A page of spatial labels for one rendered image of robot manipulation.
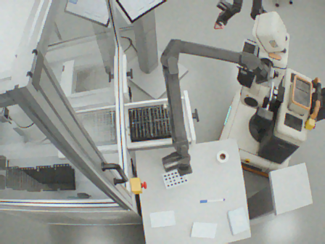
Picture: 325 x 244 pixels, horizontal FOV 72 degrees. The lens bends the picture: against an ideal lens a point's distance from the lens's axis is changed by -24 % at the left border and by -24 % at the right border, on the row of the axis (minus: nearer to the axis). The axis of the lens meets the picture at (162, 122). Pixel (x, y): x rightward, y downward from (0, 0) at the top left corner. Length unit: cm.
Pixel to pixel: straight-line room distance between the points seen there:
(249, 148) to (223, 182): 69
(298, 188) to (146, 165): 94
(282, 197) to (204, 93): 143
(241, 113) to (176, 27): 138
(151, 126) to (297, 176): 94
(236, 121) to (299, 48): 165
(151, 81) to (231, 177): 141
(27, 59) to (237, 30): 304
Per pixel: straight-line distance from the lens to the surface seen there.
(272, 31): 133
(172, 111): 119
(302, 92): 180
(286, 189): 165
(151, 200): 150
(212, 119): 252
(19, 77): 37
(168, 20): 328
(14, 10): 56
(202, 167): 155
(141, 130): 147
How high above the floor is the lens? 223
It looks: 64 degrees down
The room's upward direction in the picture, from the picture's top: 4 degrees counter-clockwise
